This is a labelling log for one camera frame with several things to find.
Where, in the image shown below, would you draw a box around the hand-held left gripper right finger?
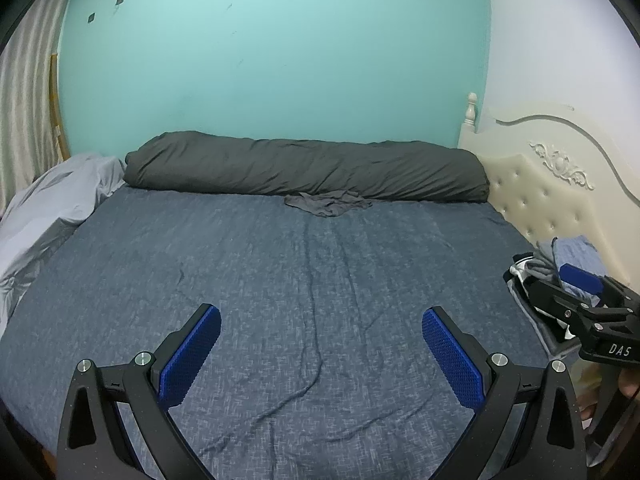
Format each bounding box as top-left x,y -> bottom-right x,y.
421,306 -> 587,480

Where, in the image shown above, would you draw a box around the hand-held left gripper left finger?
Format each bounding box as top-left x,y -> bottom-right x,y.
56,304 -> 222,480

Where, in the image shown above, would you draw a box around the striped beige curtain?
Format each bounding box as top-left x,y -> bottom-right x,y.
0,0 -> 76,211

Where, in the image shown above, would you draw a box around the blue-grey folded garment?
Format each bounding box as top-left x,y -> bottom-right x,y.
534,235 -> 603,307

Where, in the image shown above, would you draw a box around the cream turned bed post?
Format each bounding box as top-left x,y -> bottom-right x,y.
462,92 -> 480,133

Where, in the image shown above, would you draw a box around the wooden frame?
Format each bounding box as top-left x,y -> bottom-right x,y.
48,52 -> 72,158

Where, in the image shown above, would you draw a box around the grey shorts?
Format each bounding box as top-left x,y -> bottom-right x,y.
285,191 -> 373,218

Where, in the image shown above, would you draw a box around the person's right hand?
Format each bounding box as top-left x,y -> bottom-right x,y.
617,367 -> 640,403

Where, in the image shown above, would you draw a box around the white folded garment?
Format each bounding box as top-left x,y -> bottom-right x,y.
509,266 -> 573,341

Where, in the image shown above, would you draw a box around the light grey blanket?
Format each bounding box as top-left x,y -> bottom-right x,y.
0,154 -> 127,331

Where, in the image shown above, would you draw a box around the dark grey rolled duvet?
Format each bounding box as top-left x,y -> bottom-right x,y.
124,131 -> 491,204

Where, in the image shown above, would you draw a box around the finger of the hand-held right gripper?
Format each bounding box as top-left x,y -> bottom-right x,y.
529,279 -> 607,337
559,262 -> 640,312

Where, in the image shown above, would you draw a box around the dark grey folded garment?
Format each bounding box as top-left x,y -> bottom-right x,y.
507,280 -> 576,358

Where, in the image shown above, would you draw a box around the bed with blue sheet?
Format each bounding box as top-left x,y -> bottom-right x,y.
0,185 -> 571,480

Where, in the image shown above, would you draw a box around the cream tufted headboard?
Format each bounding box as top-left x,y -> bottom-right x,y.
457,112 -> 640,286

